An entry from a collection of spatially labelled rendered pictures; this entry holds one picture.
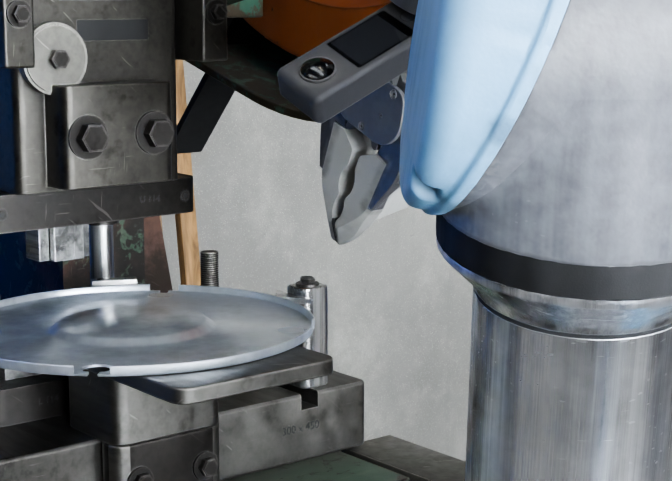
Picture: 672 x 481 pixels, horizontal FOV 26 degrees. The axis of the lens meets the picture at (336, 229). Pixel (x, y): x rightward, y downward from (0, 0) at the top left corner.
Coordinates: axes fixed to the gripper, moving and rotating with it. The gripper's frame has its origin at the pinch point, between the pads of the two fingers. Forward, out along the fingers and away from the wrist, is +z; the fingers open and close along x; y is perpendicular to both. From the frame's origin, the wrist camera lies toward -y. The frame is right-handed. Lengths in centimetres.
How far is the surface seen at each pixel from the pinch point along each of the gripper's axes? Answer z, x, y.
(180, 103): 51, 105, 69
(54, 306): 18.2, 18.6, -10.2
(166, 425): 17.4, 0.9, -10.2
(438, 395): 122, 92, 150
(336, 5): -3.1, 31.8, 24.4
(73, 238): 12.6, 20.2, -8.7
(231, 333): 10.6, 2.4, -5.0
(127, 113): -1.3, 16.9, -8.8
